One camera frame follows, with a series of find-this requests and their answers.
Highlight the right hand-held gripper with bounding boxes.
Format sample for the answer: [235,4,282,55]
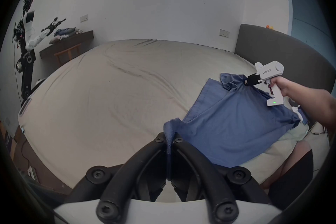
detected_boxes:
[244,61,285,107]

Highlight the person's right hand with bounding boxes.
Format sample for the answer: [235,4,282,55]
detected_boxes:
[269,77,290,97]

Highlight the dark grey padded headboard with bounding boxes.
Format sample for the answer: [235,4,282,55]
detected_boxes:
[234,24,336,95]

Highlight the wooden chair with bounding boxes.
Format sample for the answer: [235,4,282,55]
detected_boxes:
[54,43,82,66]

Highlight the person's right forearm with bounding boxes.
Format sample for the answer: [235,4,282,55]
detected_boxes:
[285,81,336,124]

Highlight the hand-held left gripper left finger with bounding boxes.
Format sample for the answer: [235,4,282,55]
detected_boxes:
[65,133,169,223]

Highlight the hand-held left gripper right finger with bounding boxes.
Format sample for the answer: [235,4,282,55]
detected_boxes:
[170,136,271,223]

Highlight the bed with beige sheet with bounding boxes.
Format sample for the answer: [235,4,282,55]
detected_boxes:
[17,39,330,192]

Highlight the blue shirt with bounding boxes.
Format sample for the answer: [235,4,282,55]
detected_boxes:
[163,72,301,182]

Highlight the white and black robot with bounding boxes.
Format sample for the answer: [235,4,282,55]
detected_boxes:
[12,0,67,107]

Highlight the person's legs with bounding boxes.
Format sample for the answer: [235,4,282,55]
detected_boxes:
[262,141,314,211]

